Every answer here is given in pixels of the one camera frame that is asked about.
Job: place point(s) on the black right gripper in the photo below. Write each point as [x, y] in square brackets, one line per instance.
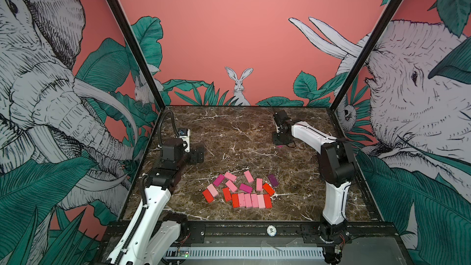
[276, 142]

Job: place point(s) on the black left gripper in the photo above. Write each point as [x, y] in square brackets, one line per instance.
[194, 158]

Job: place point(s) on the purple block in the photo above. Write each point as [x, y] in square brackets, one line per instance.
[273, 180]

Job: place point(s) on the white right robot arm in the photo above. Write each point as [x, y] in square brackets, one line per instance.
[337, 167]

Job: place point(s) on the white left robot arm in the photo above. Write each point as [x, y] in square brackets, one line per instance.
[146, 240]

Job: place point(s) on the pink block top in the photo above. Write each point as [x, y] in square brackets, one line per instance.
[230, 176]

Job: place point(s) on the red row block left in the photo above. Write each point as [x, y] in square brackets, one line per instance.
[235, 200]

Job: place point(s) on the red row block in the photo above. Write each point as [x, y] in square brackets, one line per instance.
[235, 200]
[267, 201]

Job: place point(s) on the pink row block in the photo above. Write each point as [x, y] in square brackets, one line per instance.
[261, 202]
[254, 200]
[241, 198]
[247, 200]

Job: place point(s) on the red row block right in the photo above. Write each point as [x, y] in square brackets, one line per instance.
[267, 201]

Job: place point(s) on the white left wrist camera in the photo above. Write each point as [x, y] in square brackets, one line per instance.
[184, 134]

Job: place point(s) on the white slotted cable duct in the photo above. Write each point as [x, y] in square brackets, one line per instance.
[241, 253]

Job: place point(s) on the black front frame rail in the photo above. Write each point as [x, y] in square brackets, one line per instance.
[199, 232]

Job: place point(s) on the black left corner frame post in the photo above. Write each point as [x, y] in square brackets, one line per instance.
[136, 51]

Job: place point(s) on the black corner frame post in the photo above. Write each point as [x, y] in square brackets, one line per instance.
[136, 51]
[389, 11]

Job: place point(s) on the black right corner frame post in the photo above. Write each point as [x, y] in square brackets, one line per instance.
[389, 11]

